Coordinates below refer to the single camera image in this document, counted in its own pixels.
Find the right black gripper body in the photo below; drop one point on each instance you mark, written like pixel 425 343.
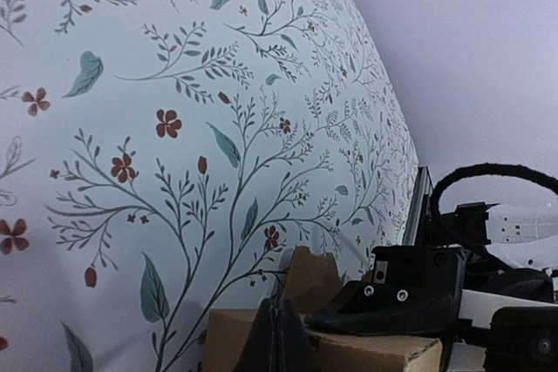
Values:
pixel 509 324

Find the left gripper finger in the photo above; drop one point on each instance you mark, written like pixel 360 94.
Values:
pixel 277 341

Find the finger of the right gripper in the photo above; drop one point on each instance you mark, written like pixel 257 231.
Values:
pixel 365 309

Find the brown cardboard paper box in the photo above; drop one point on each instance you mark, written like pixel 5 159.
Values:
pixel 312 281

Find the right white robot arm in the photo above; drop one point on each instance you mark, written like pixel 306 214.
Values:
pixel 520 236

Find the right aluminium frame post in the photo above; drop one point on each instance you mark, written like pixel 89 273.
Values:
pixel 418 208

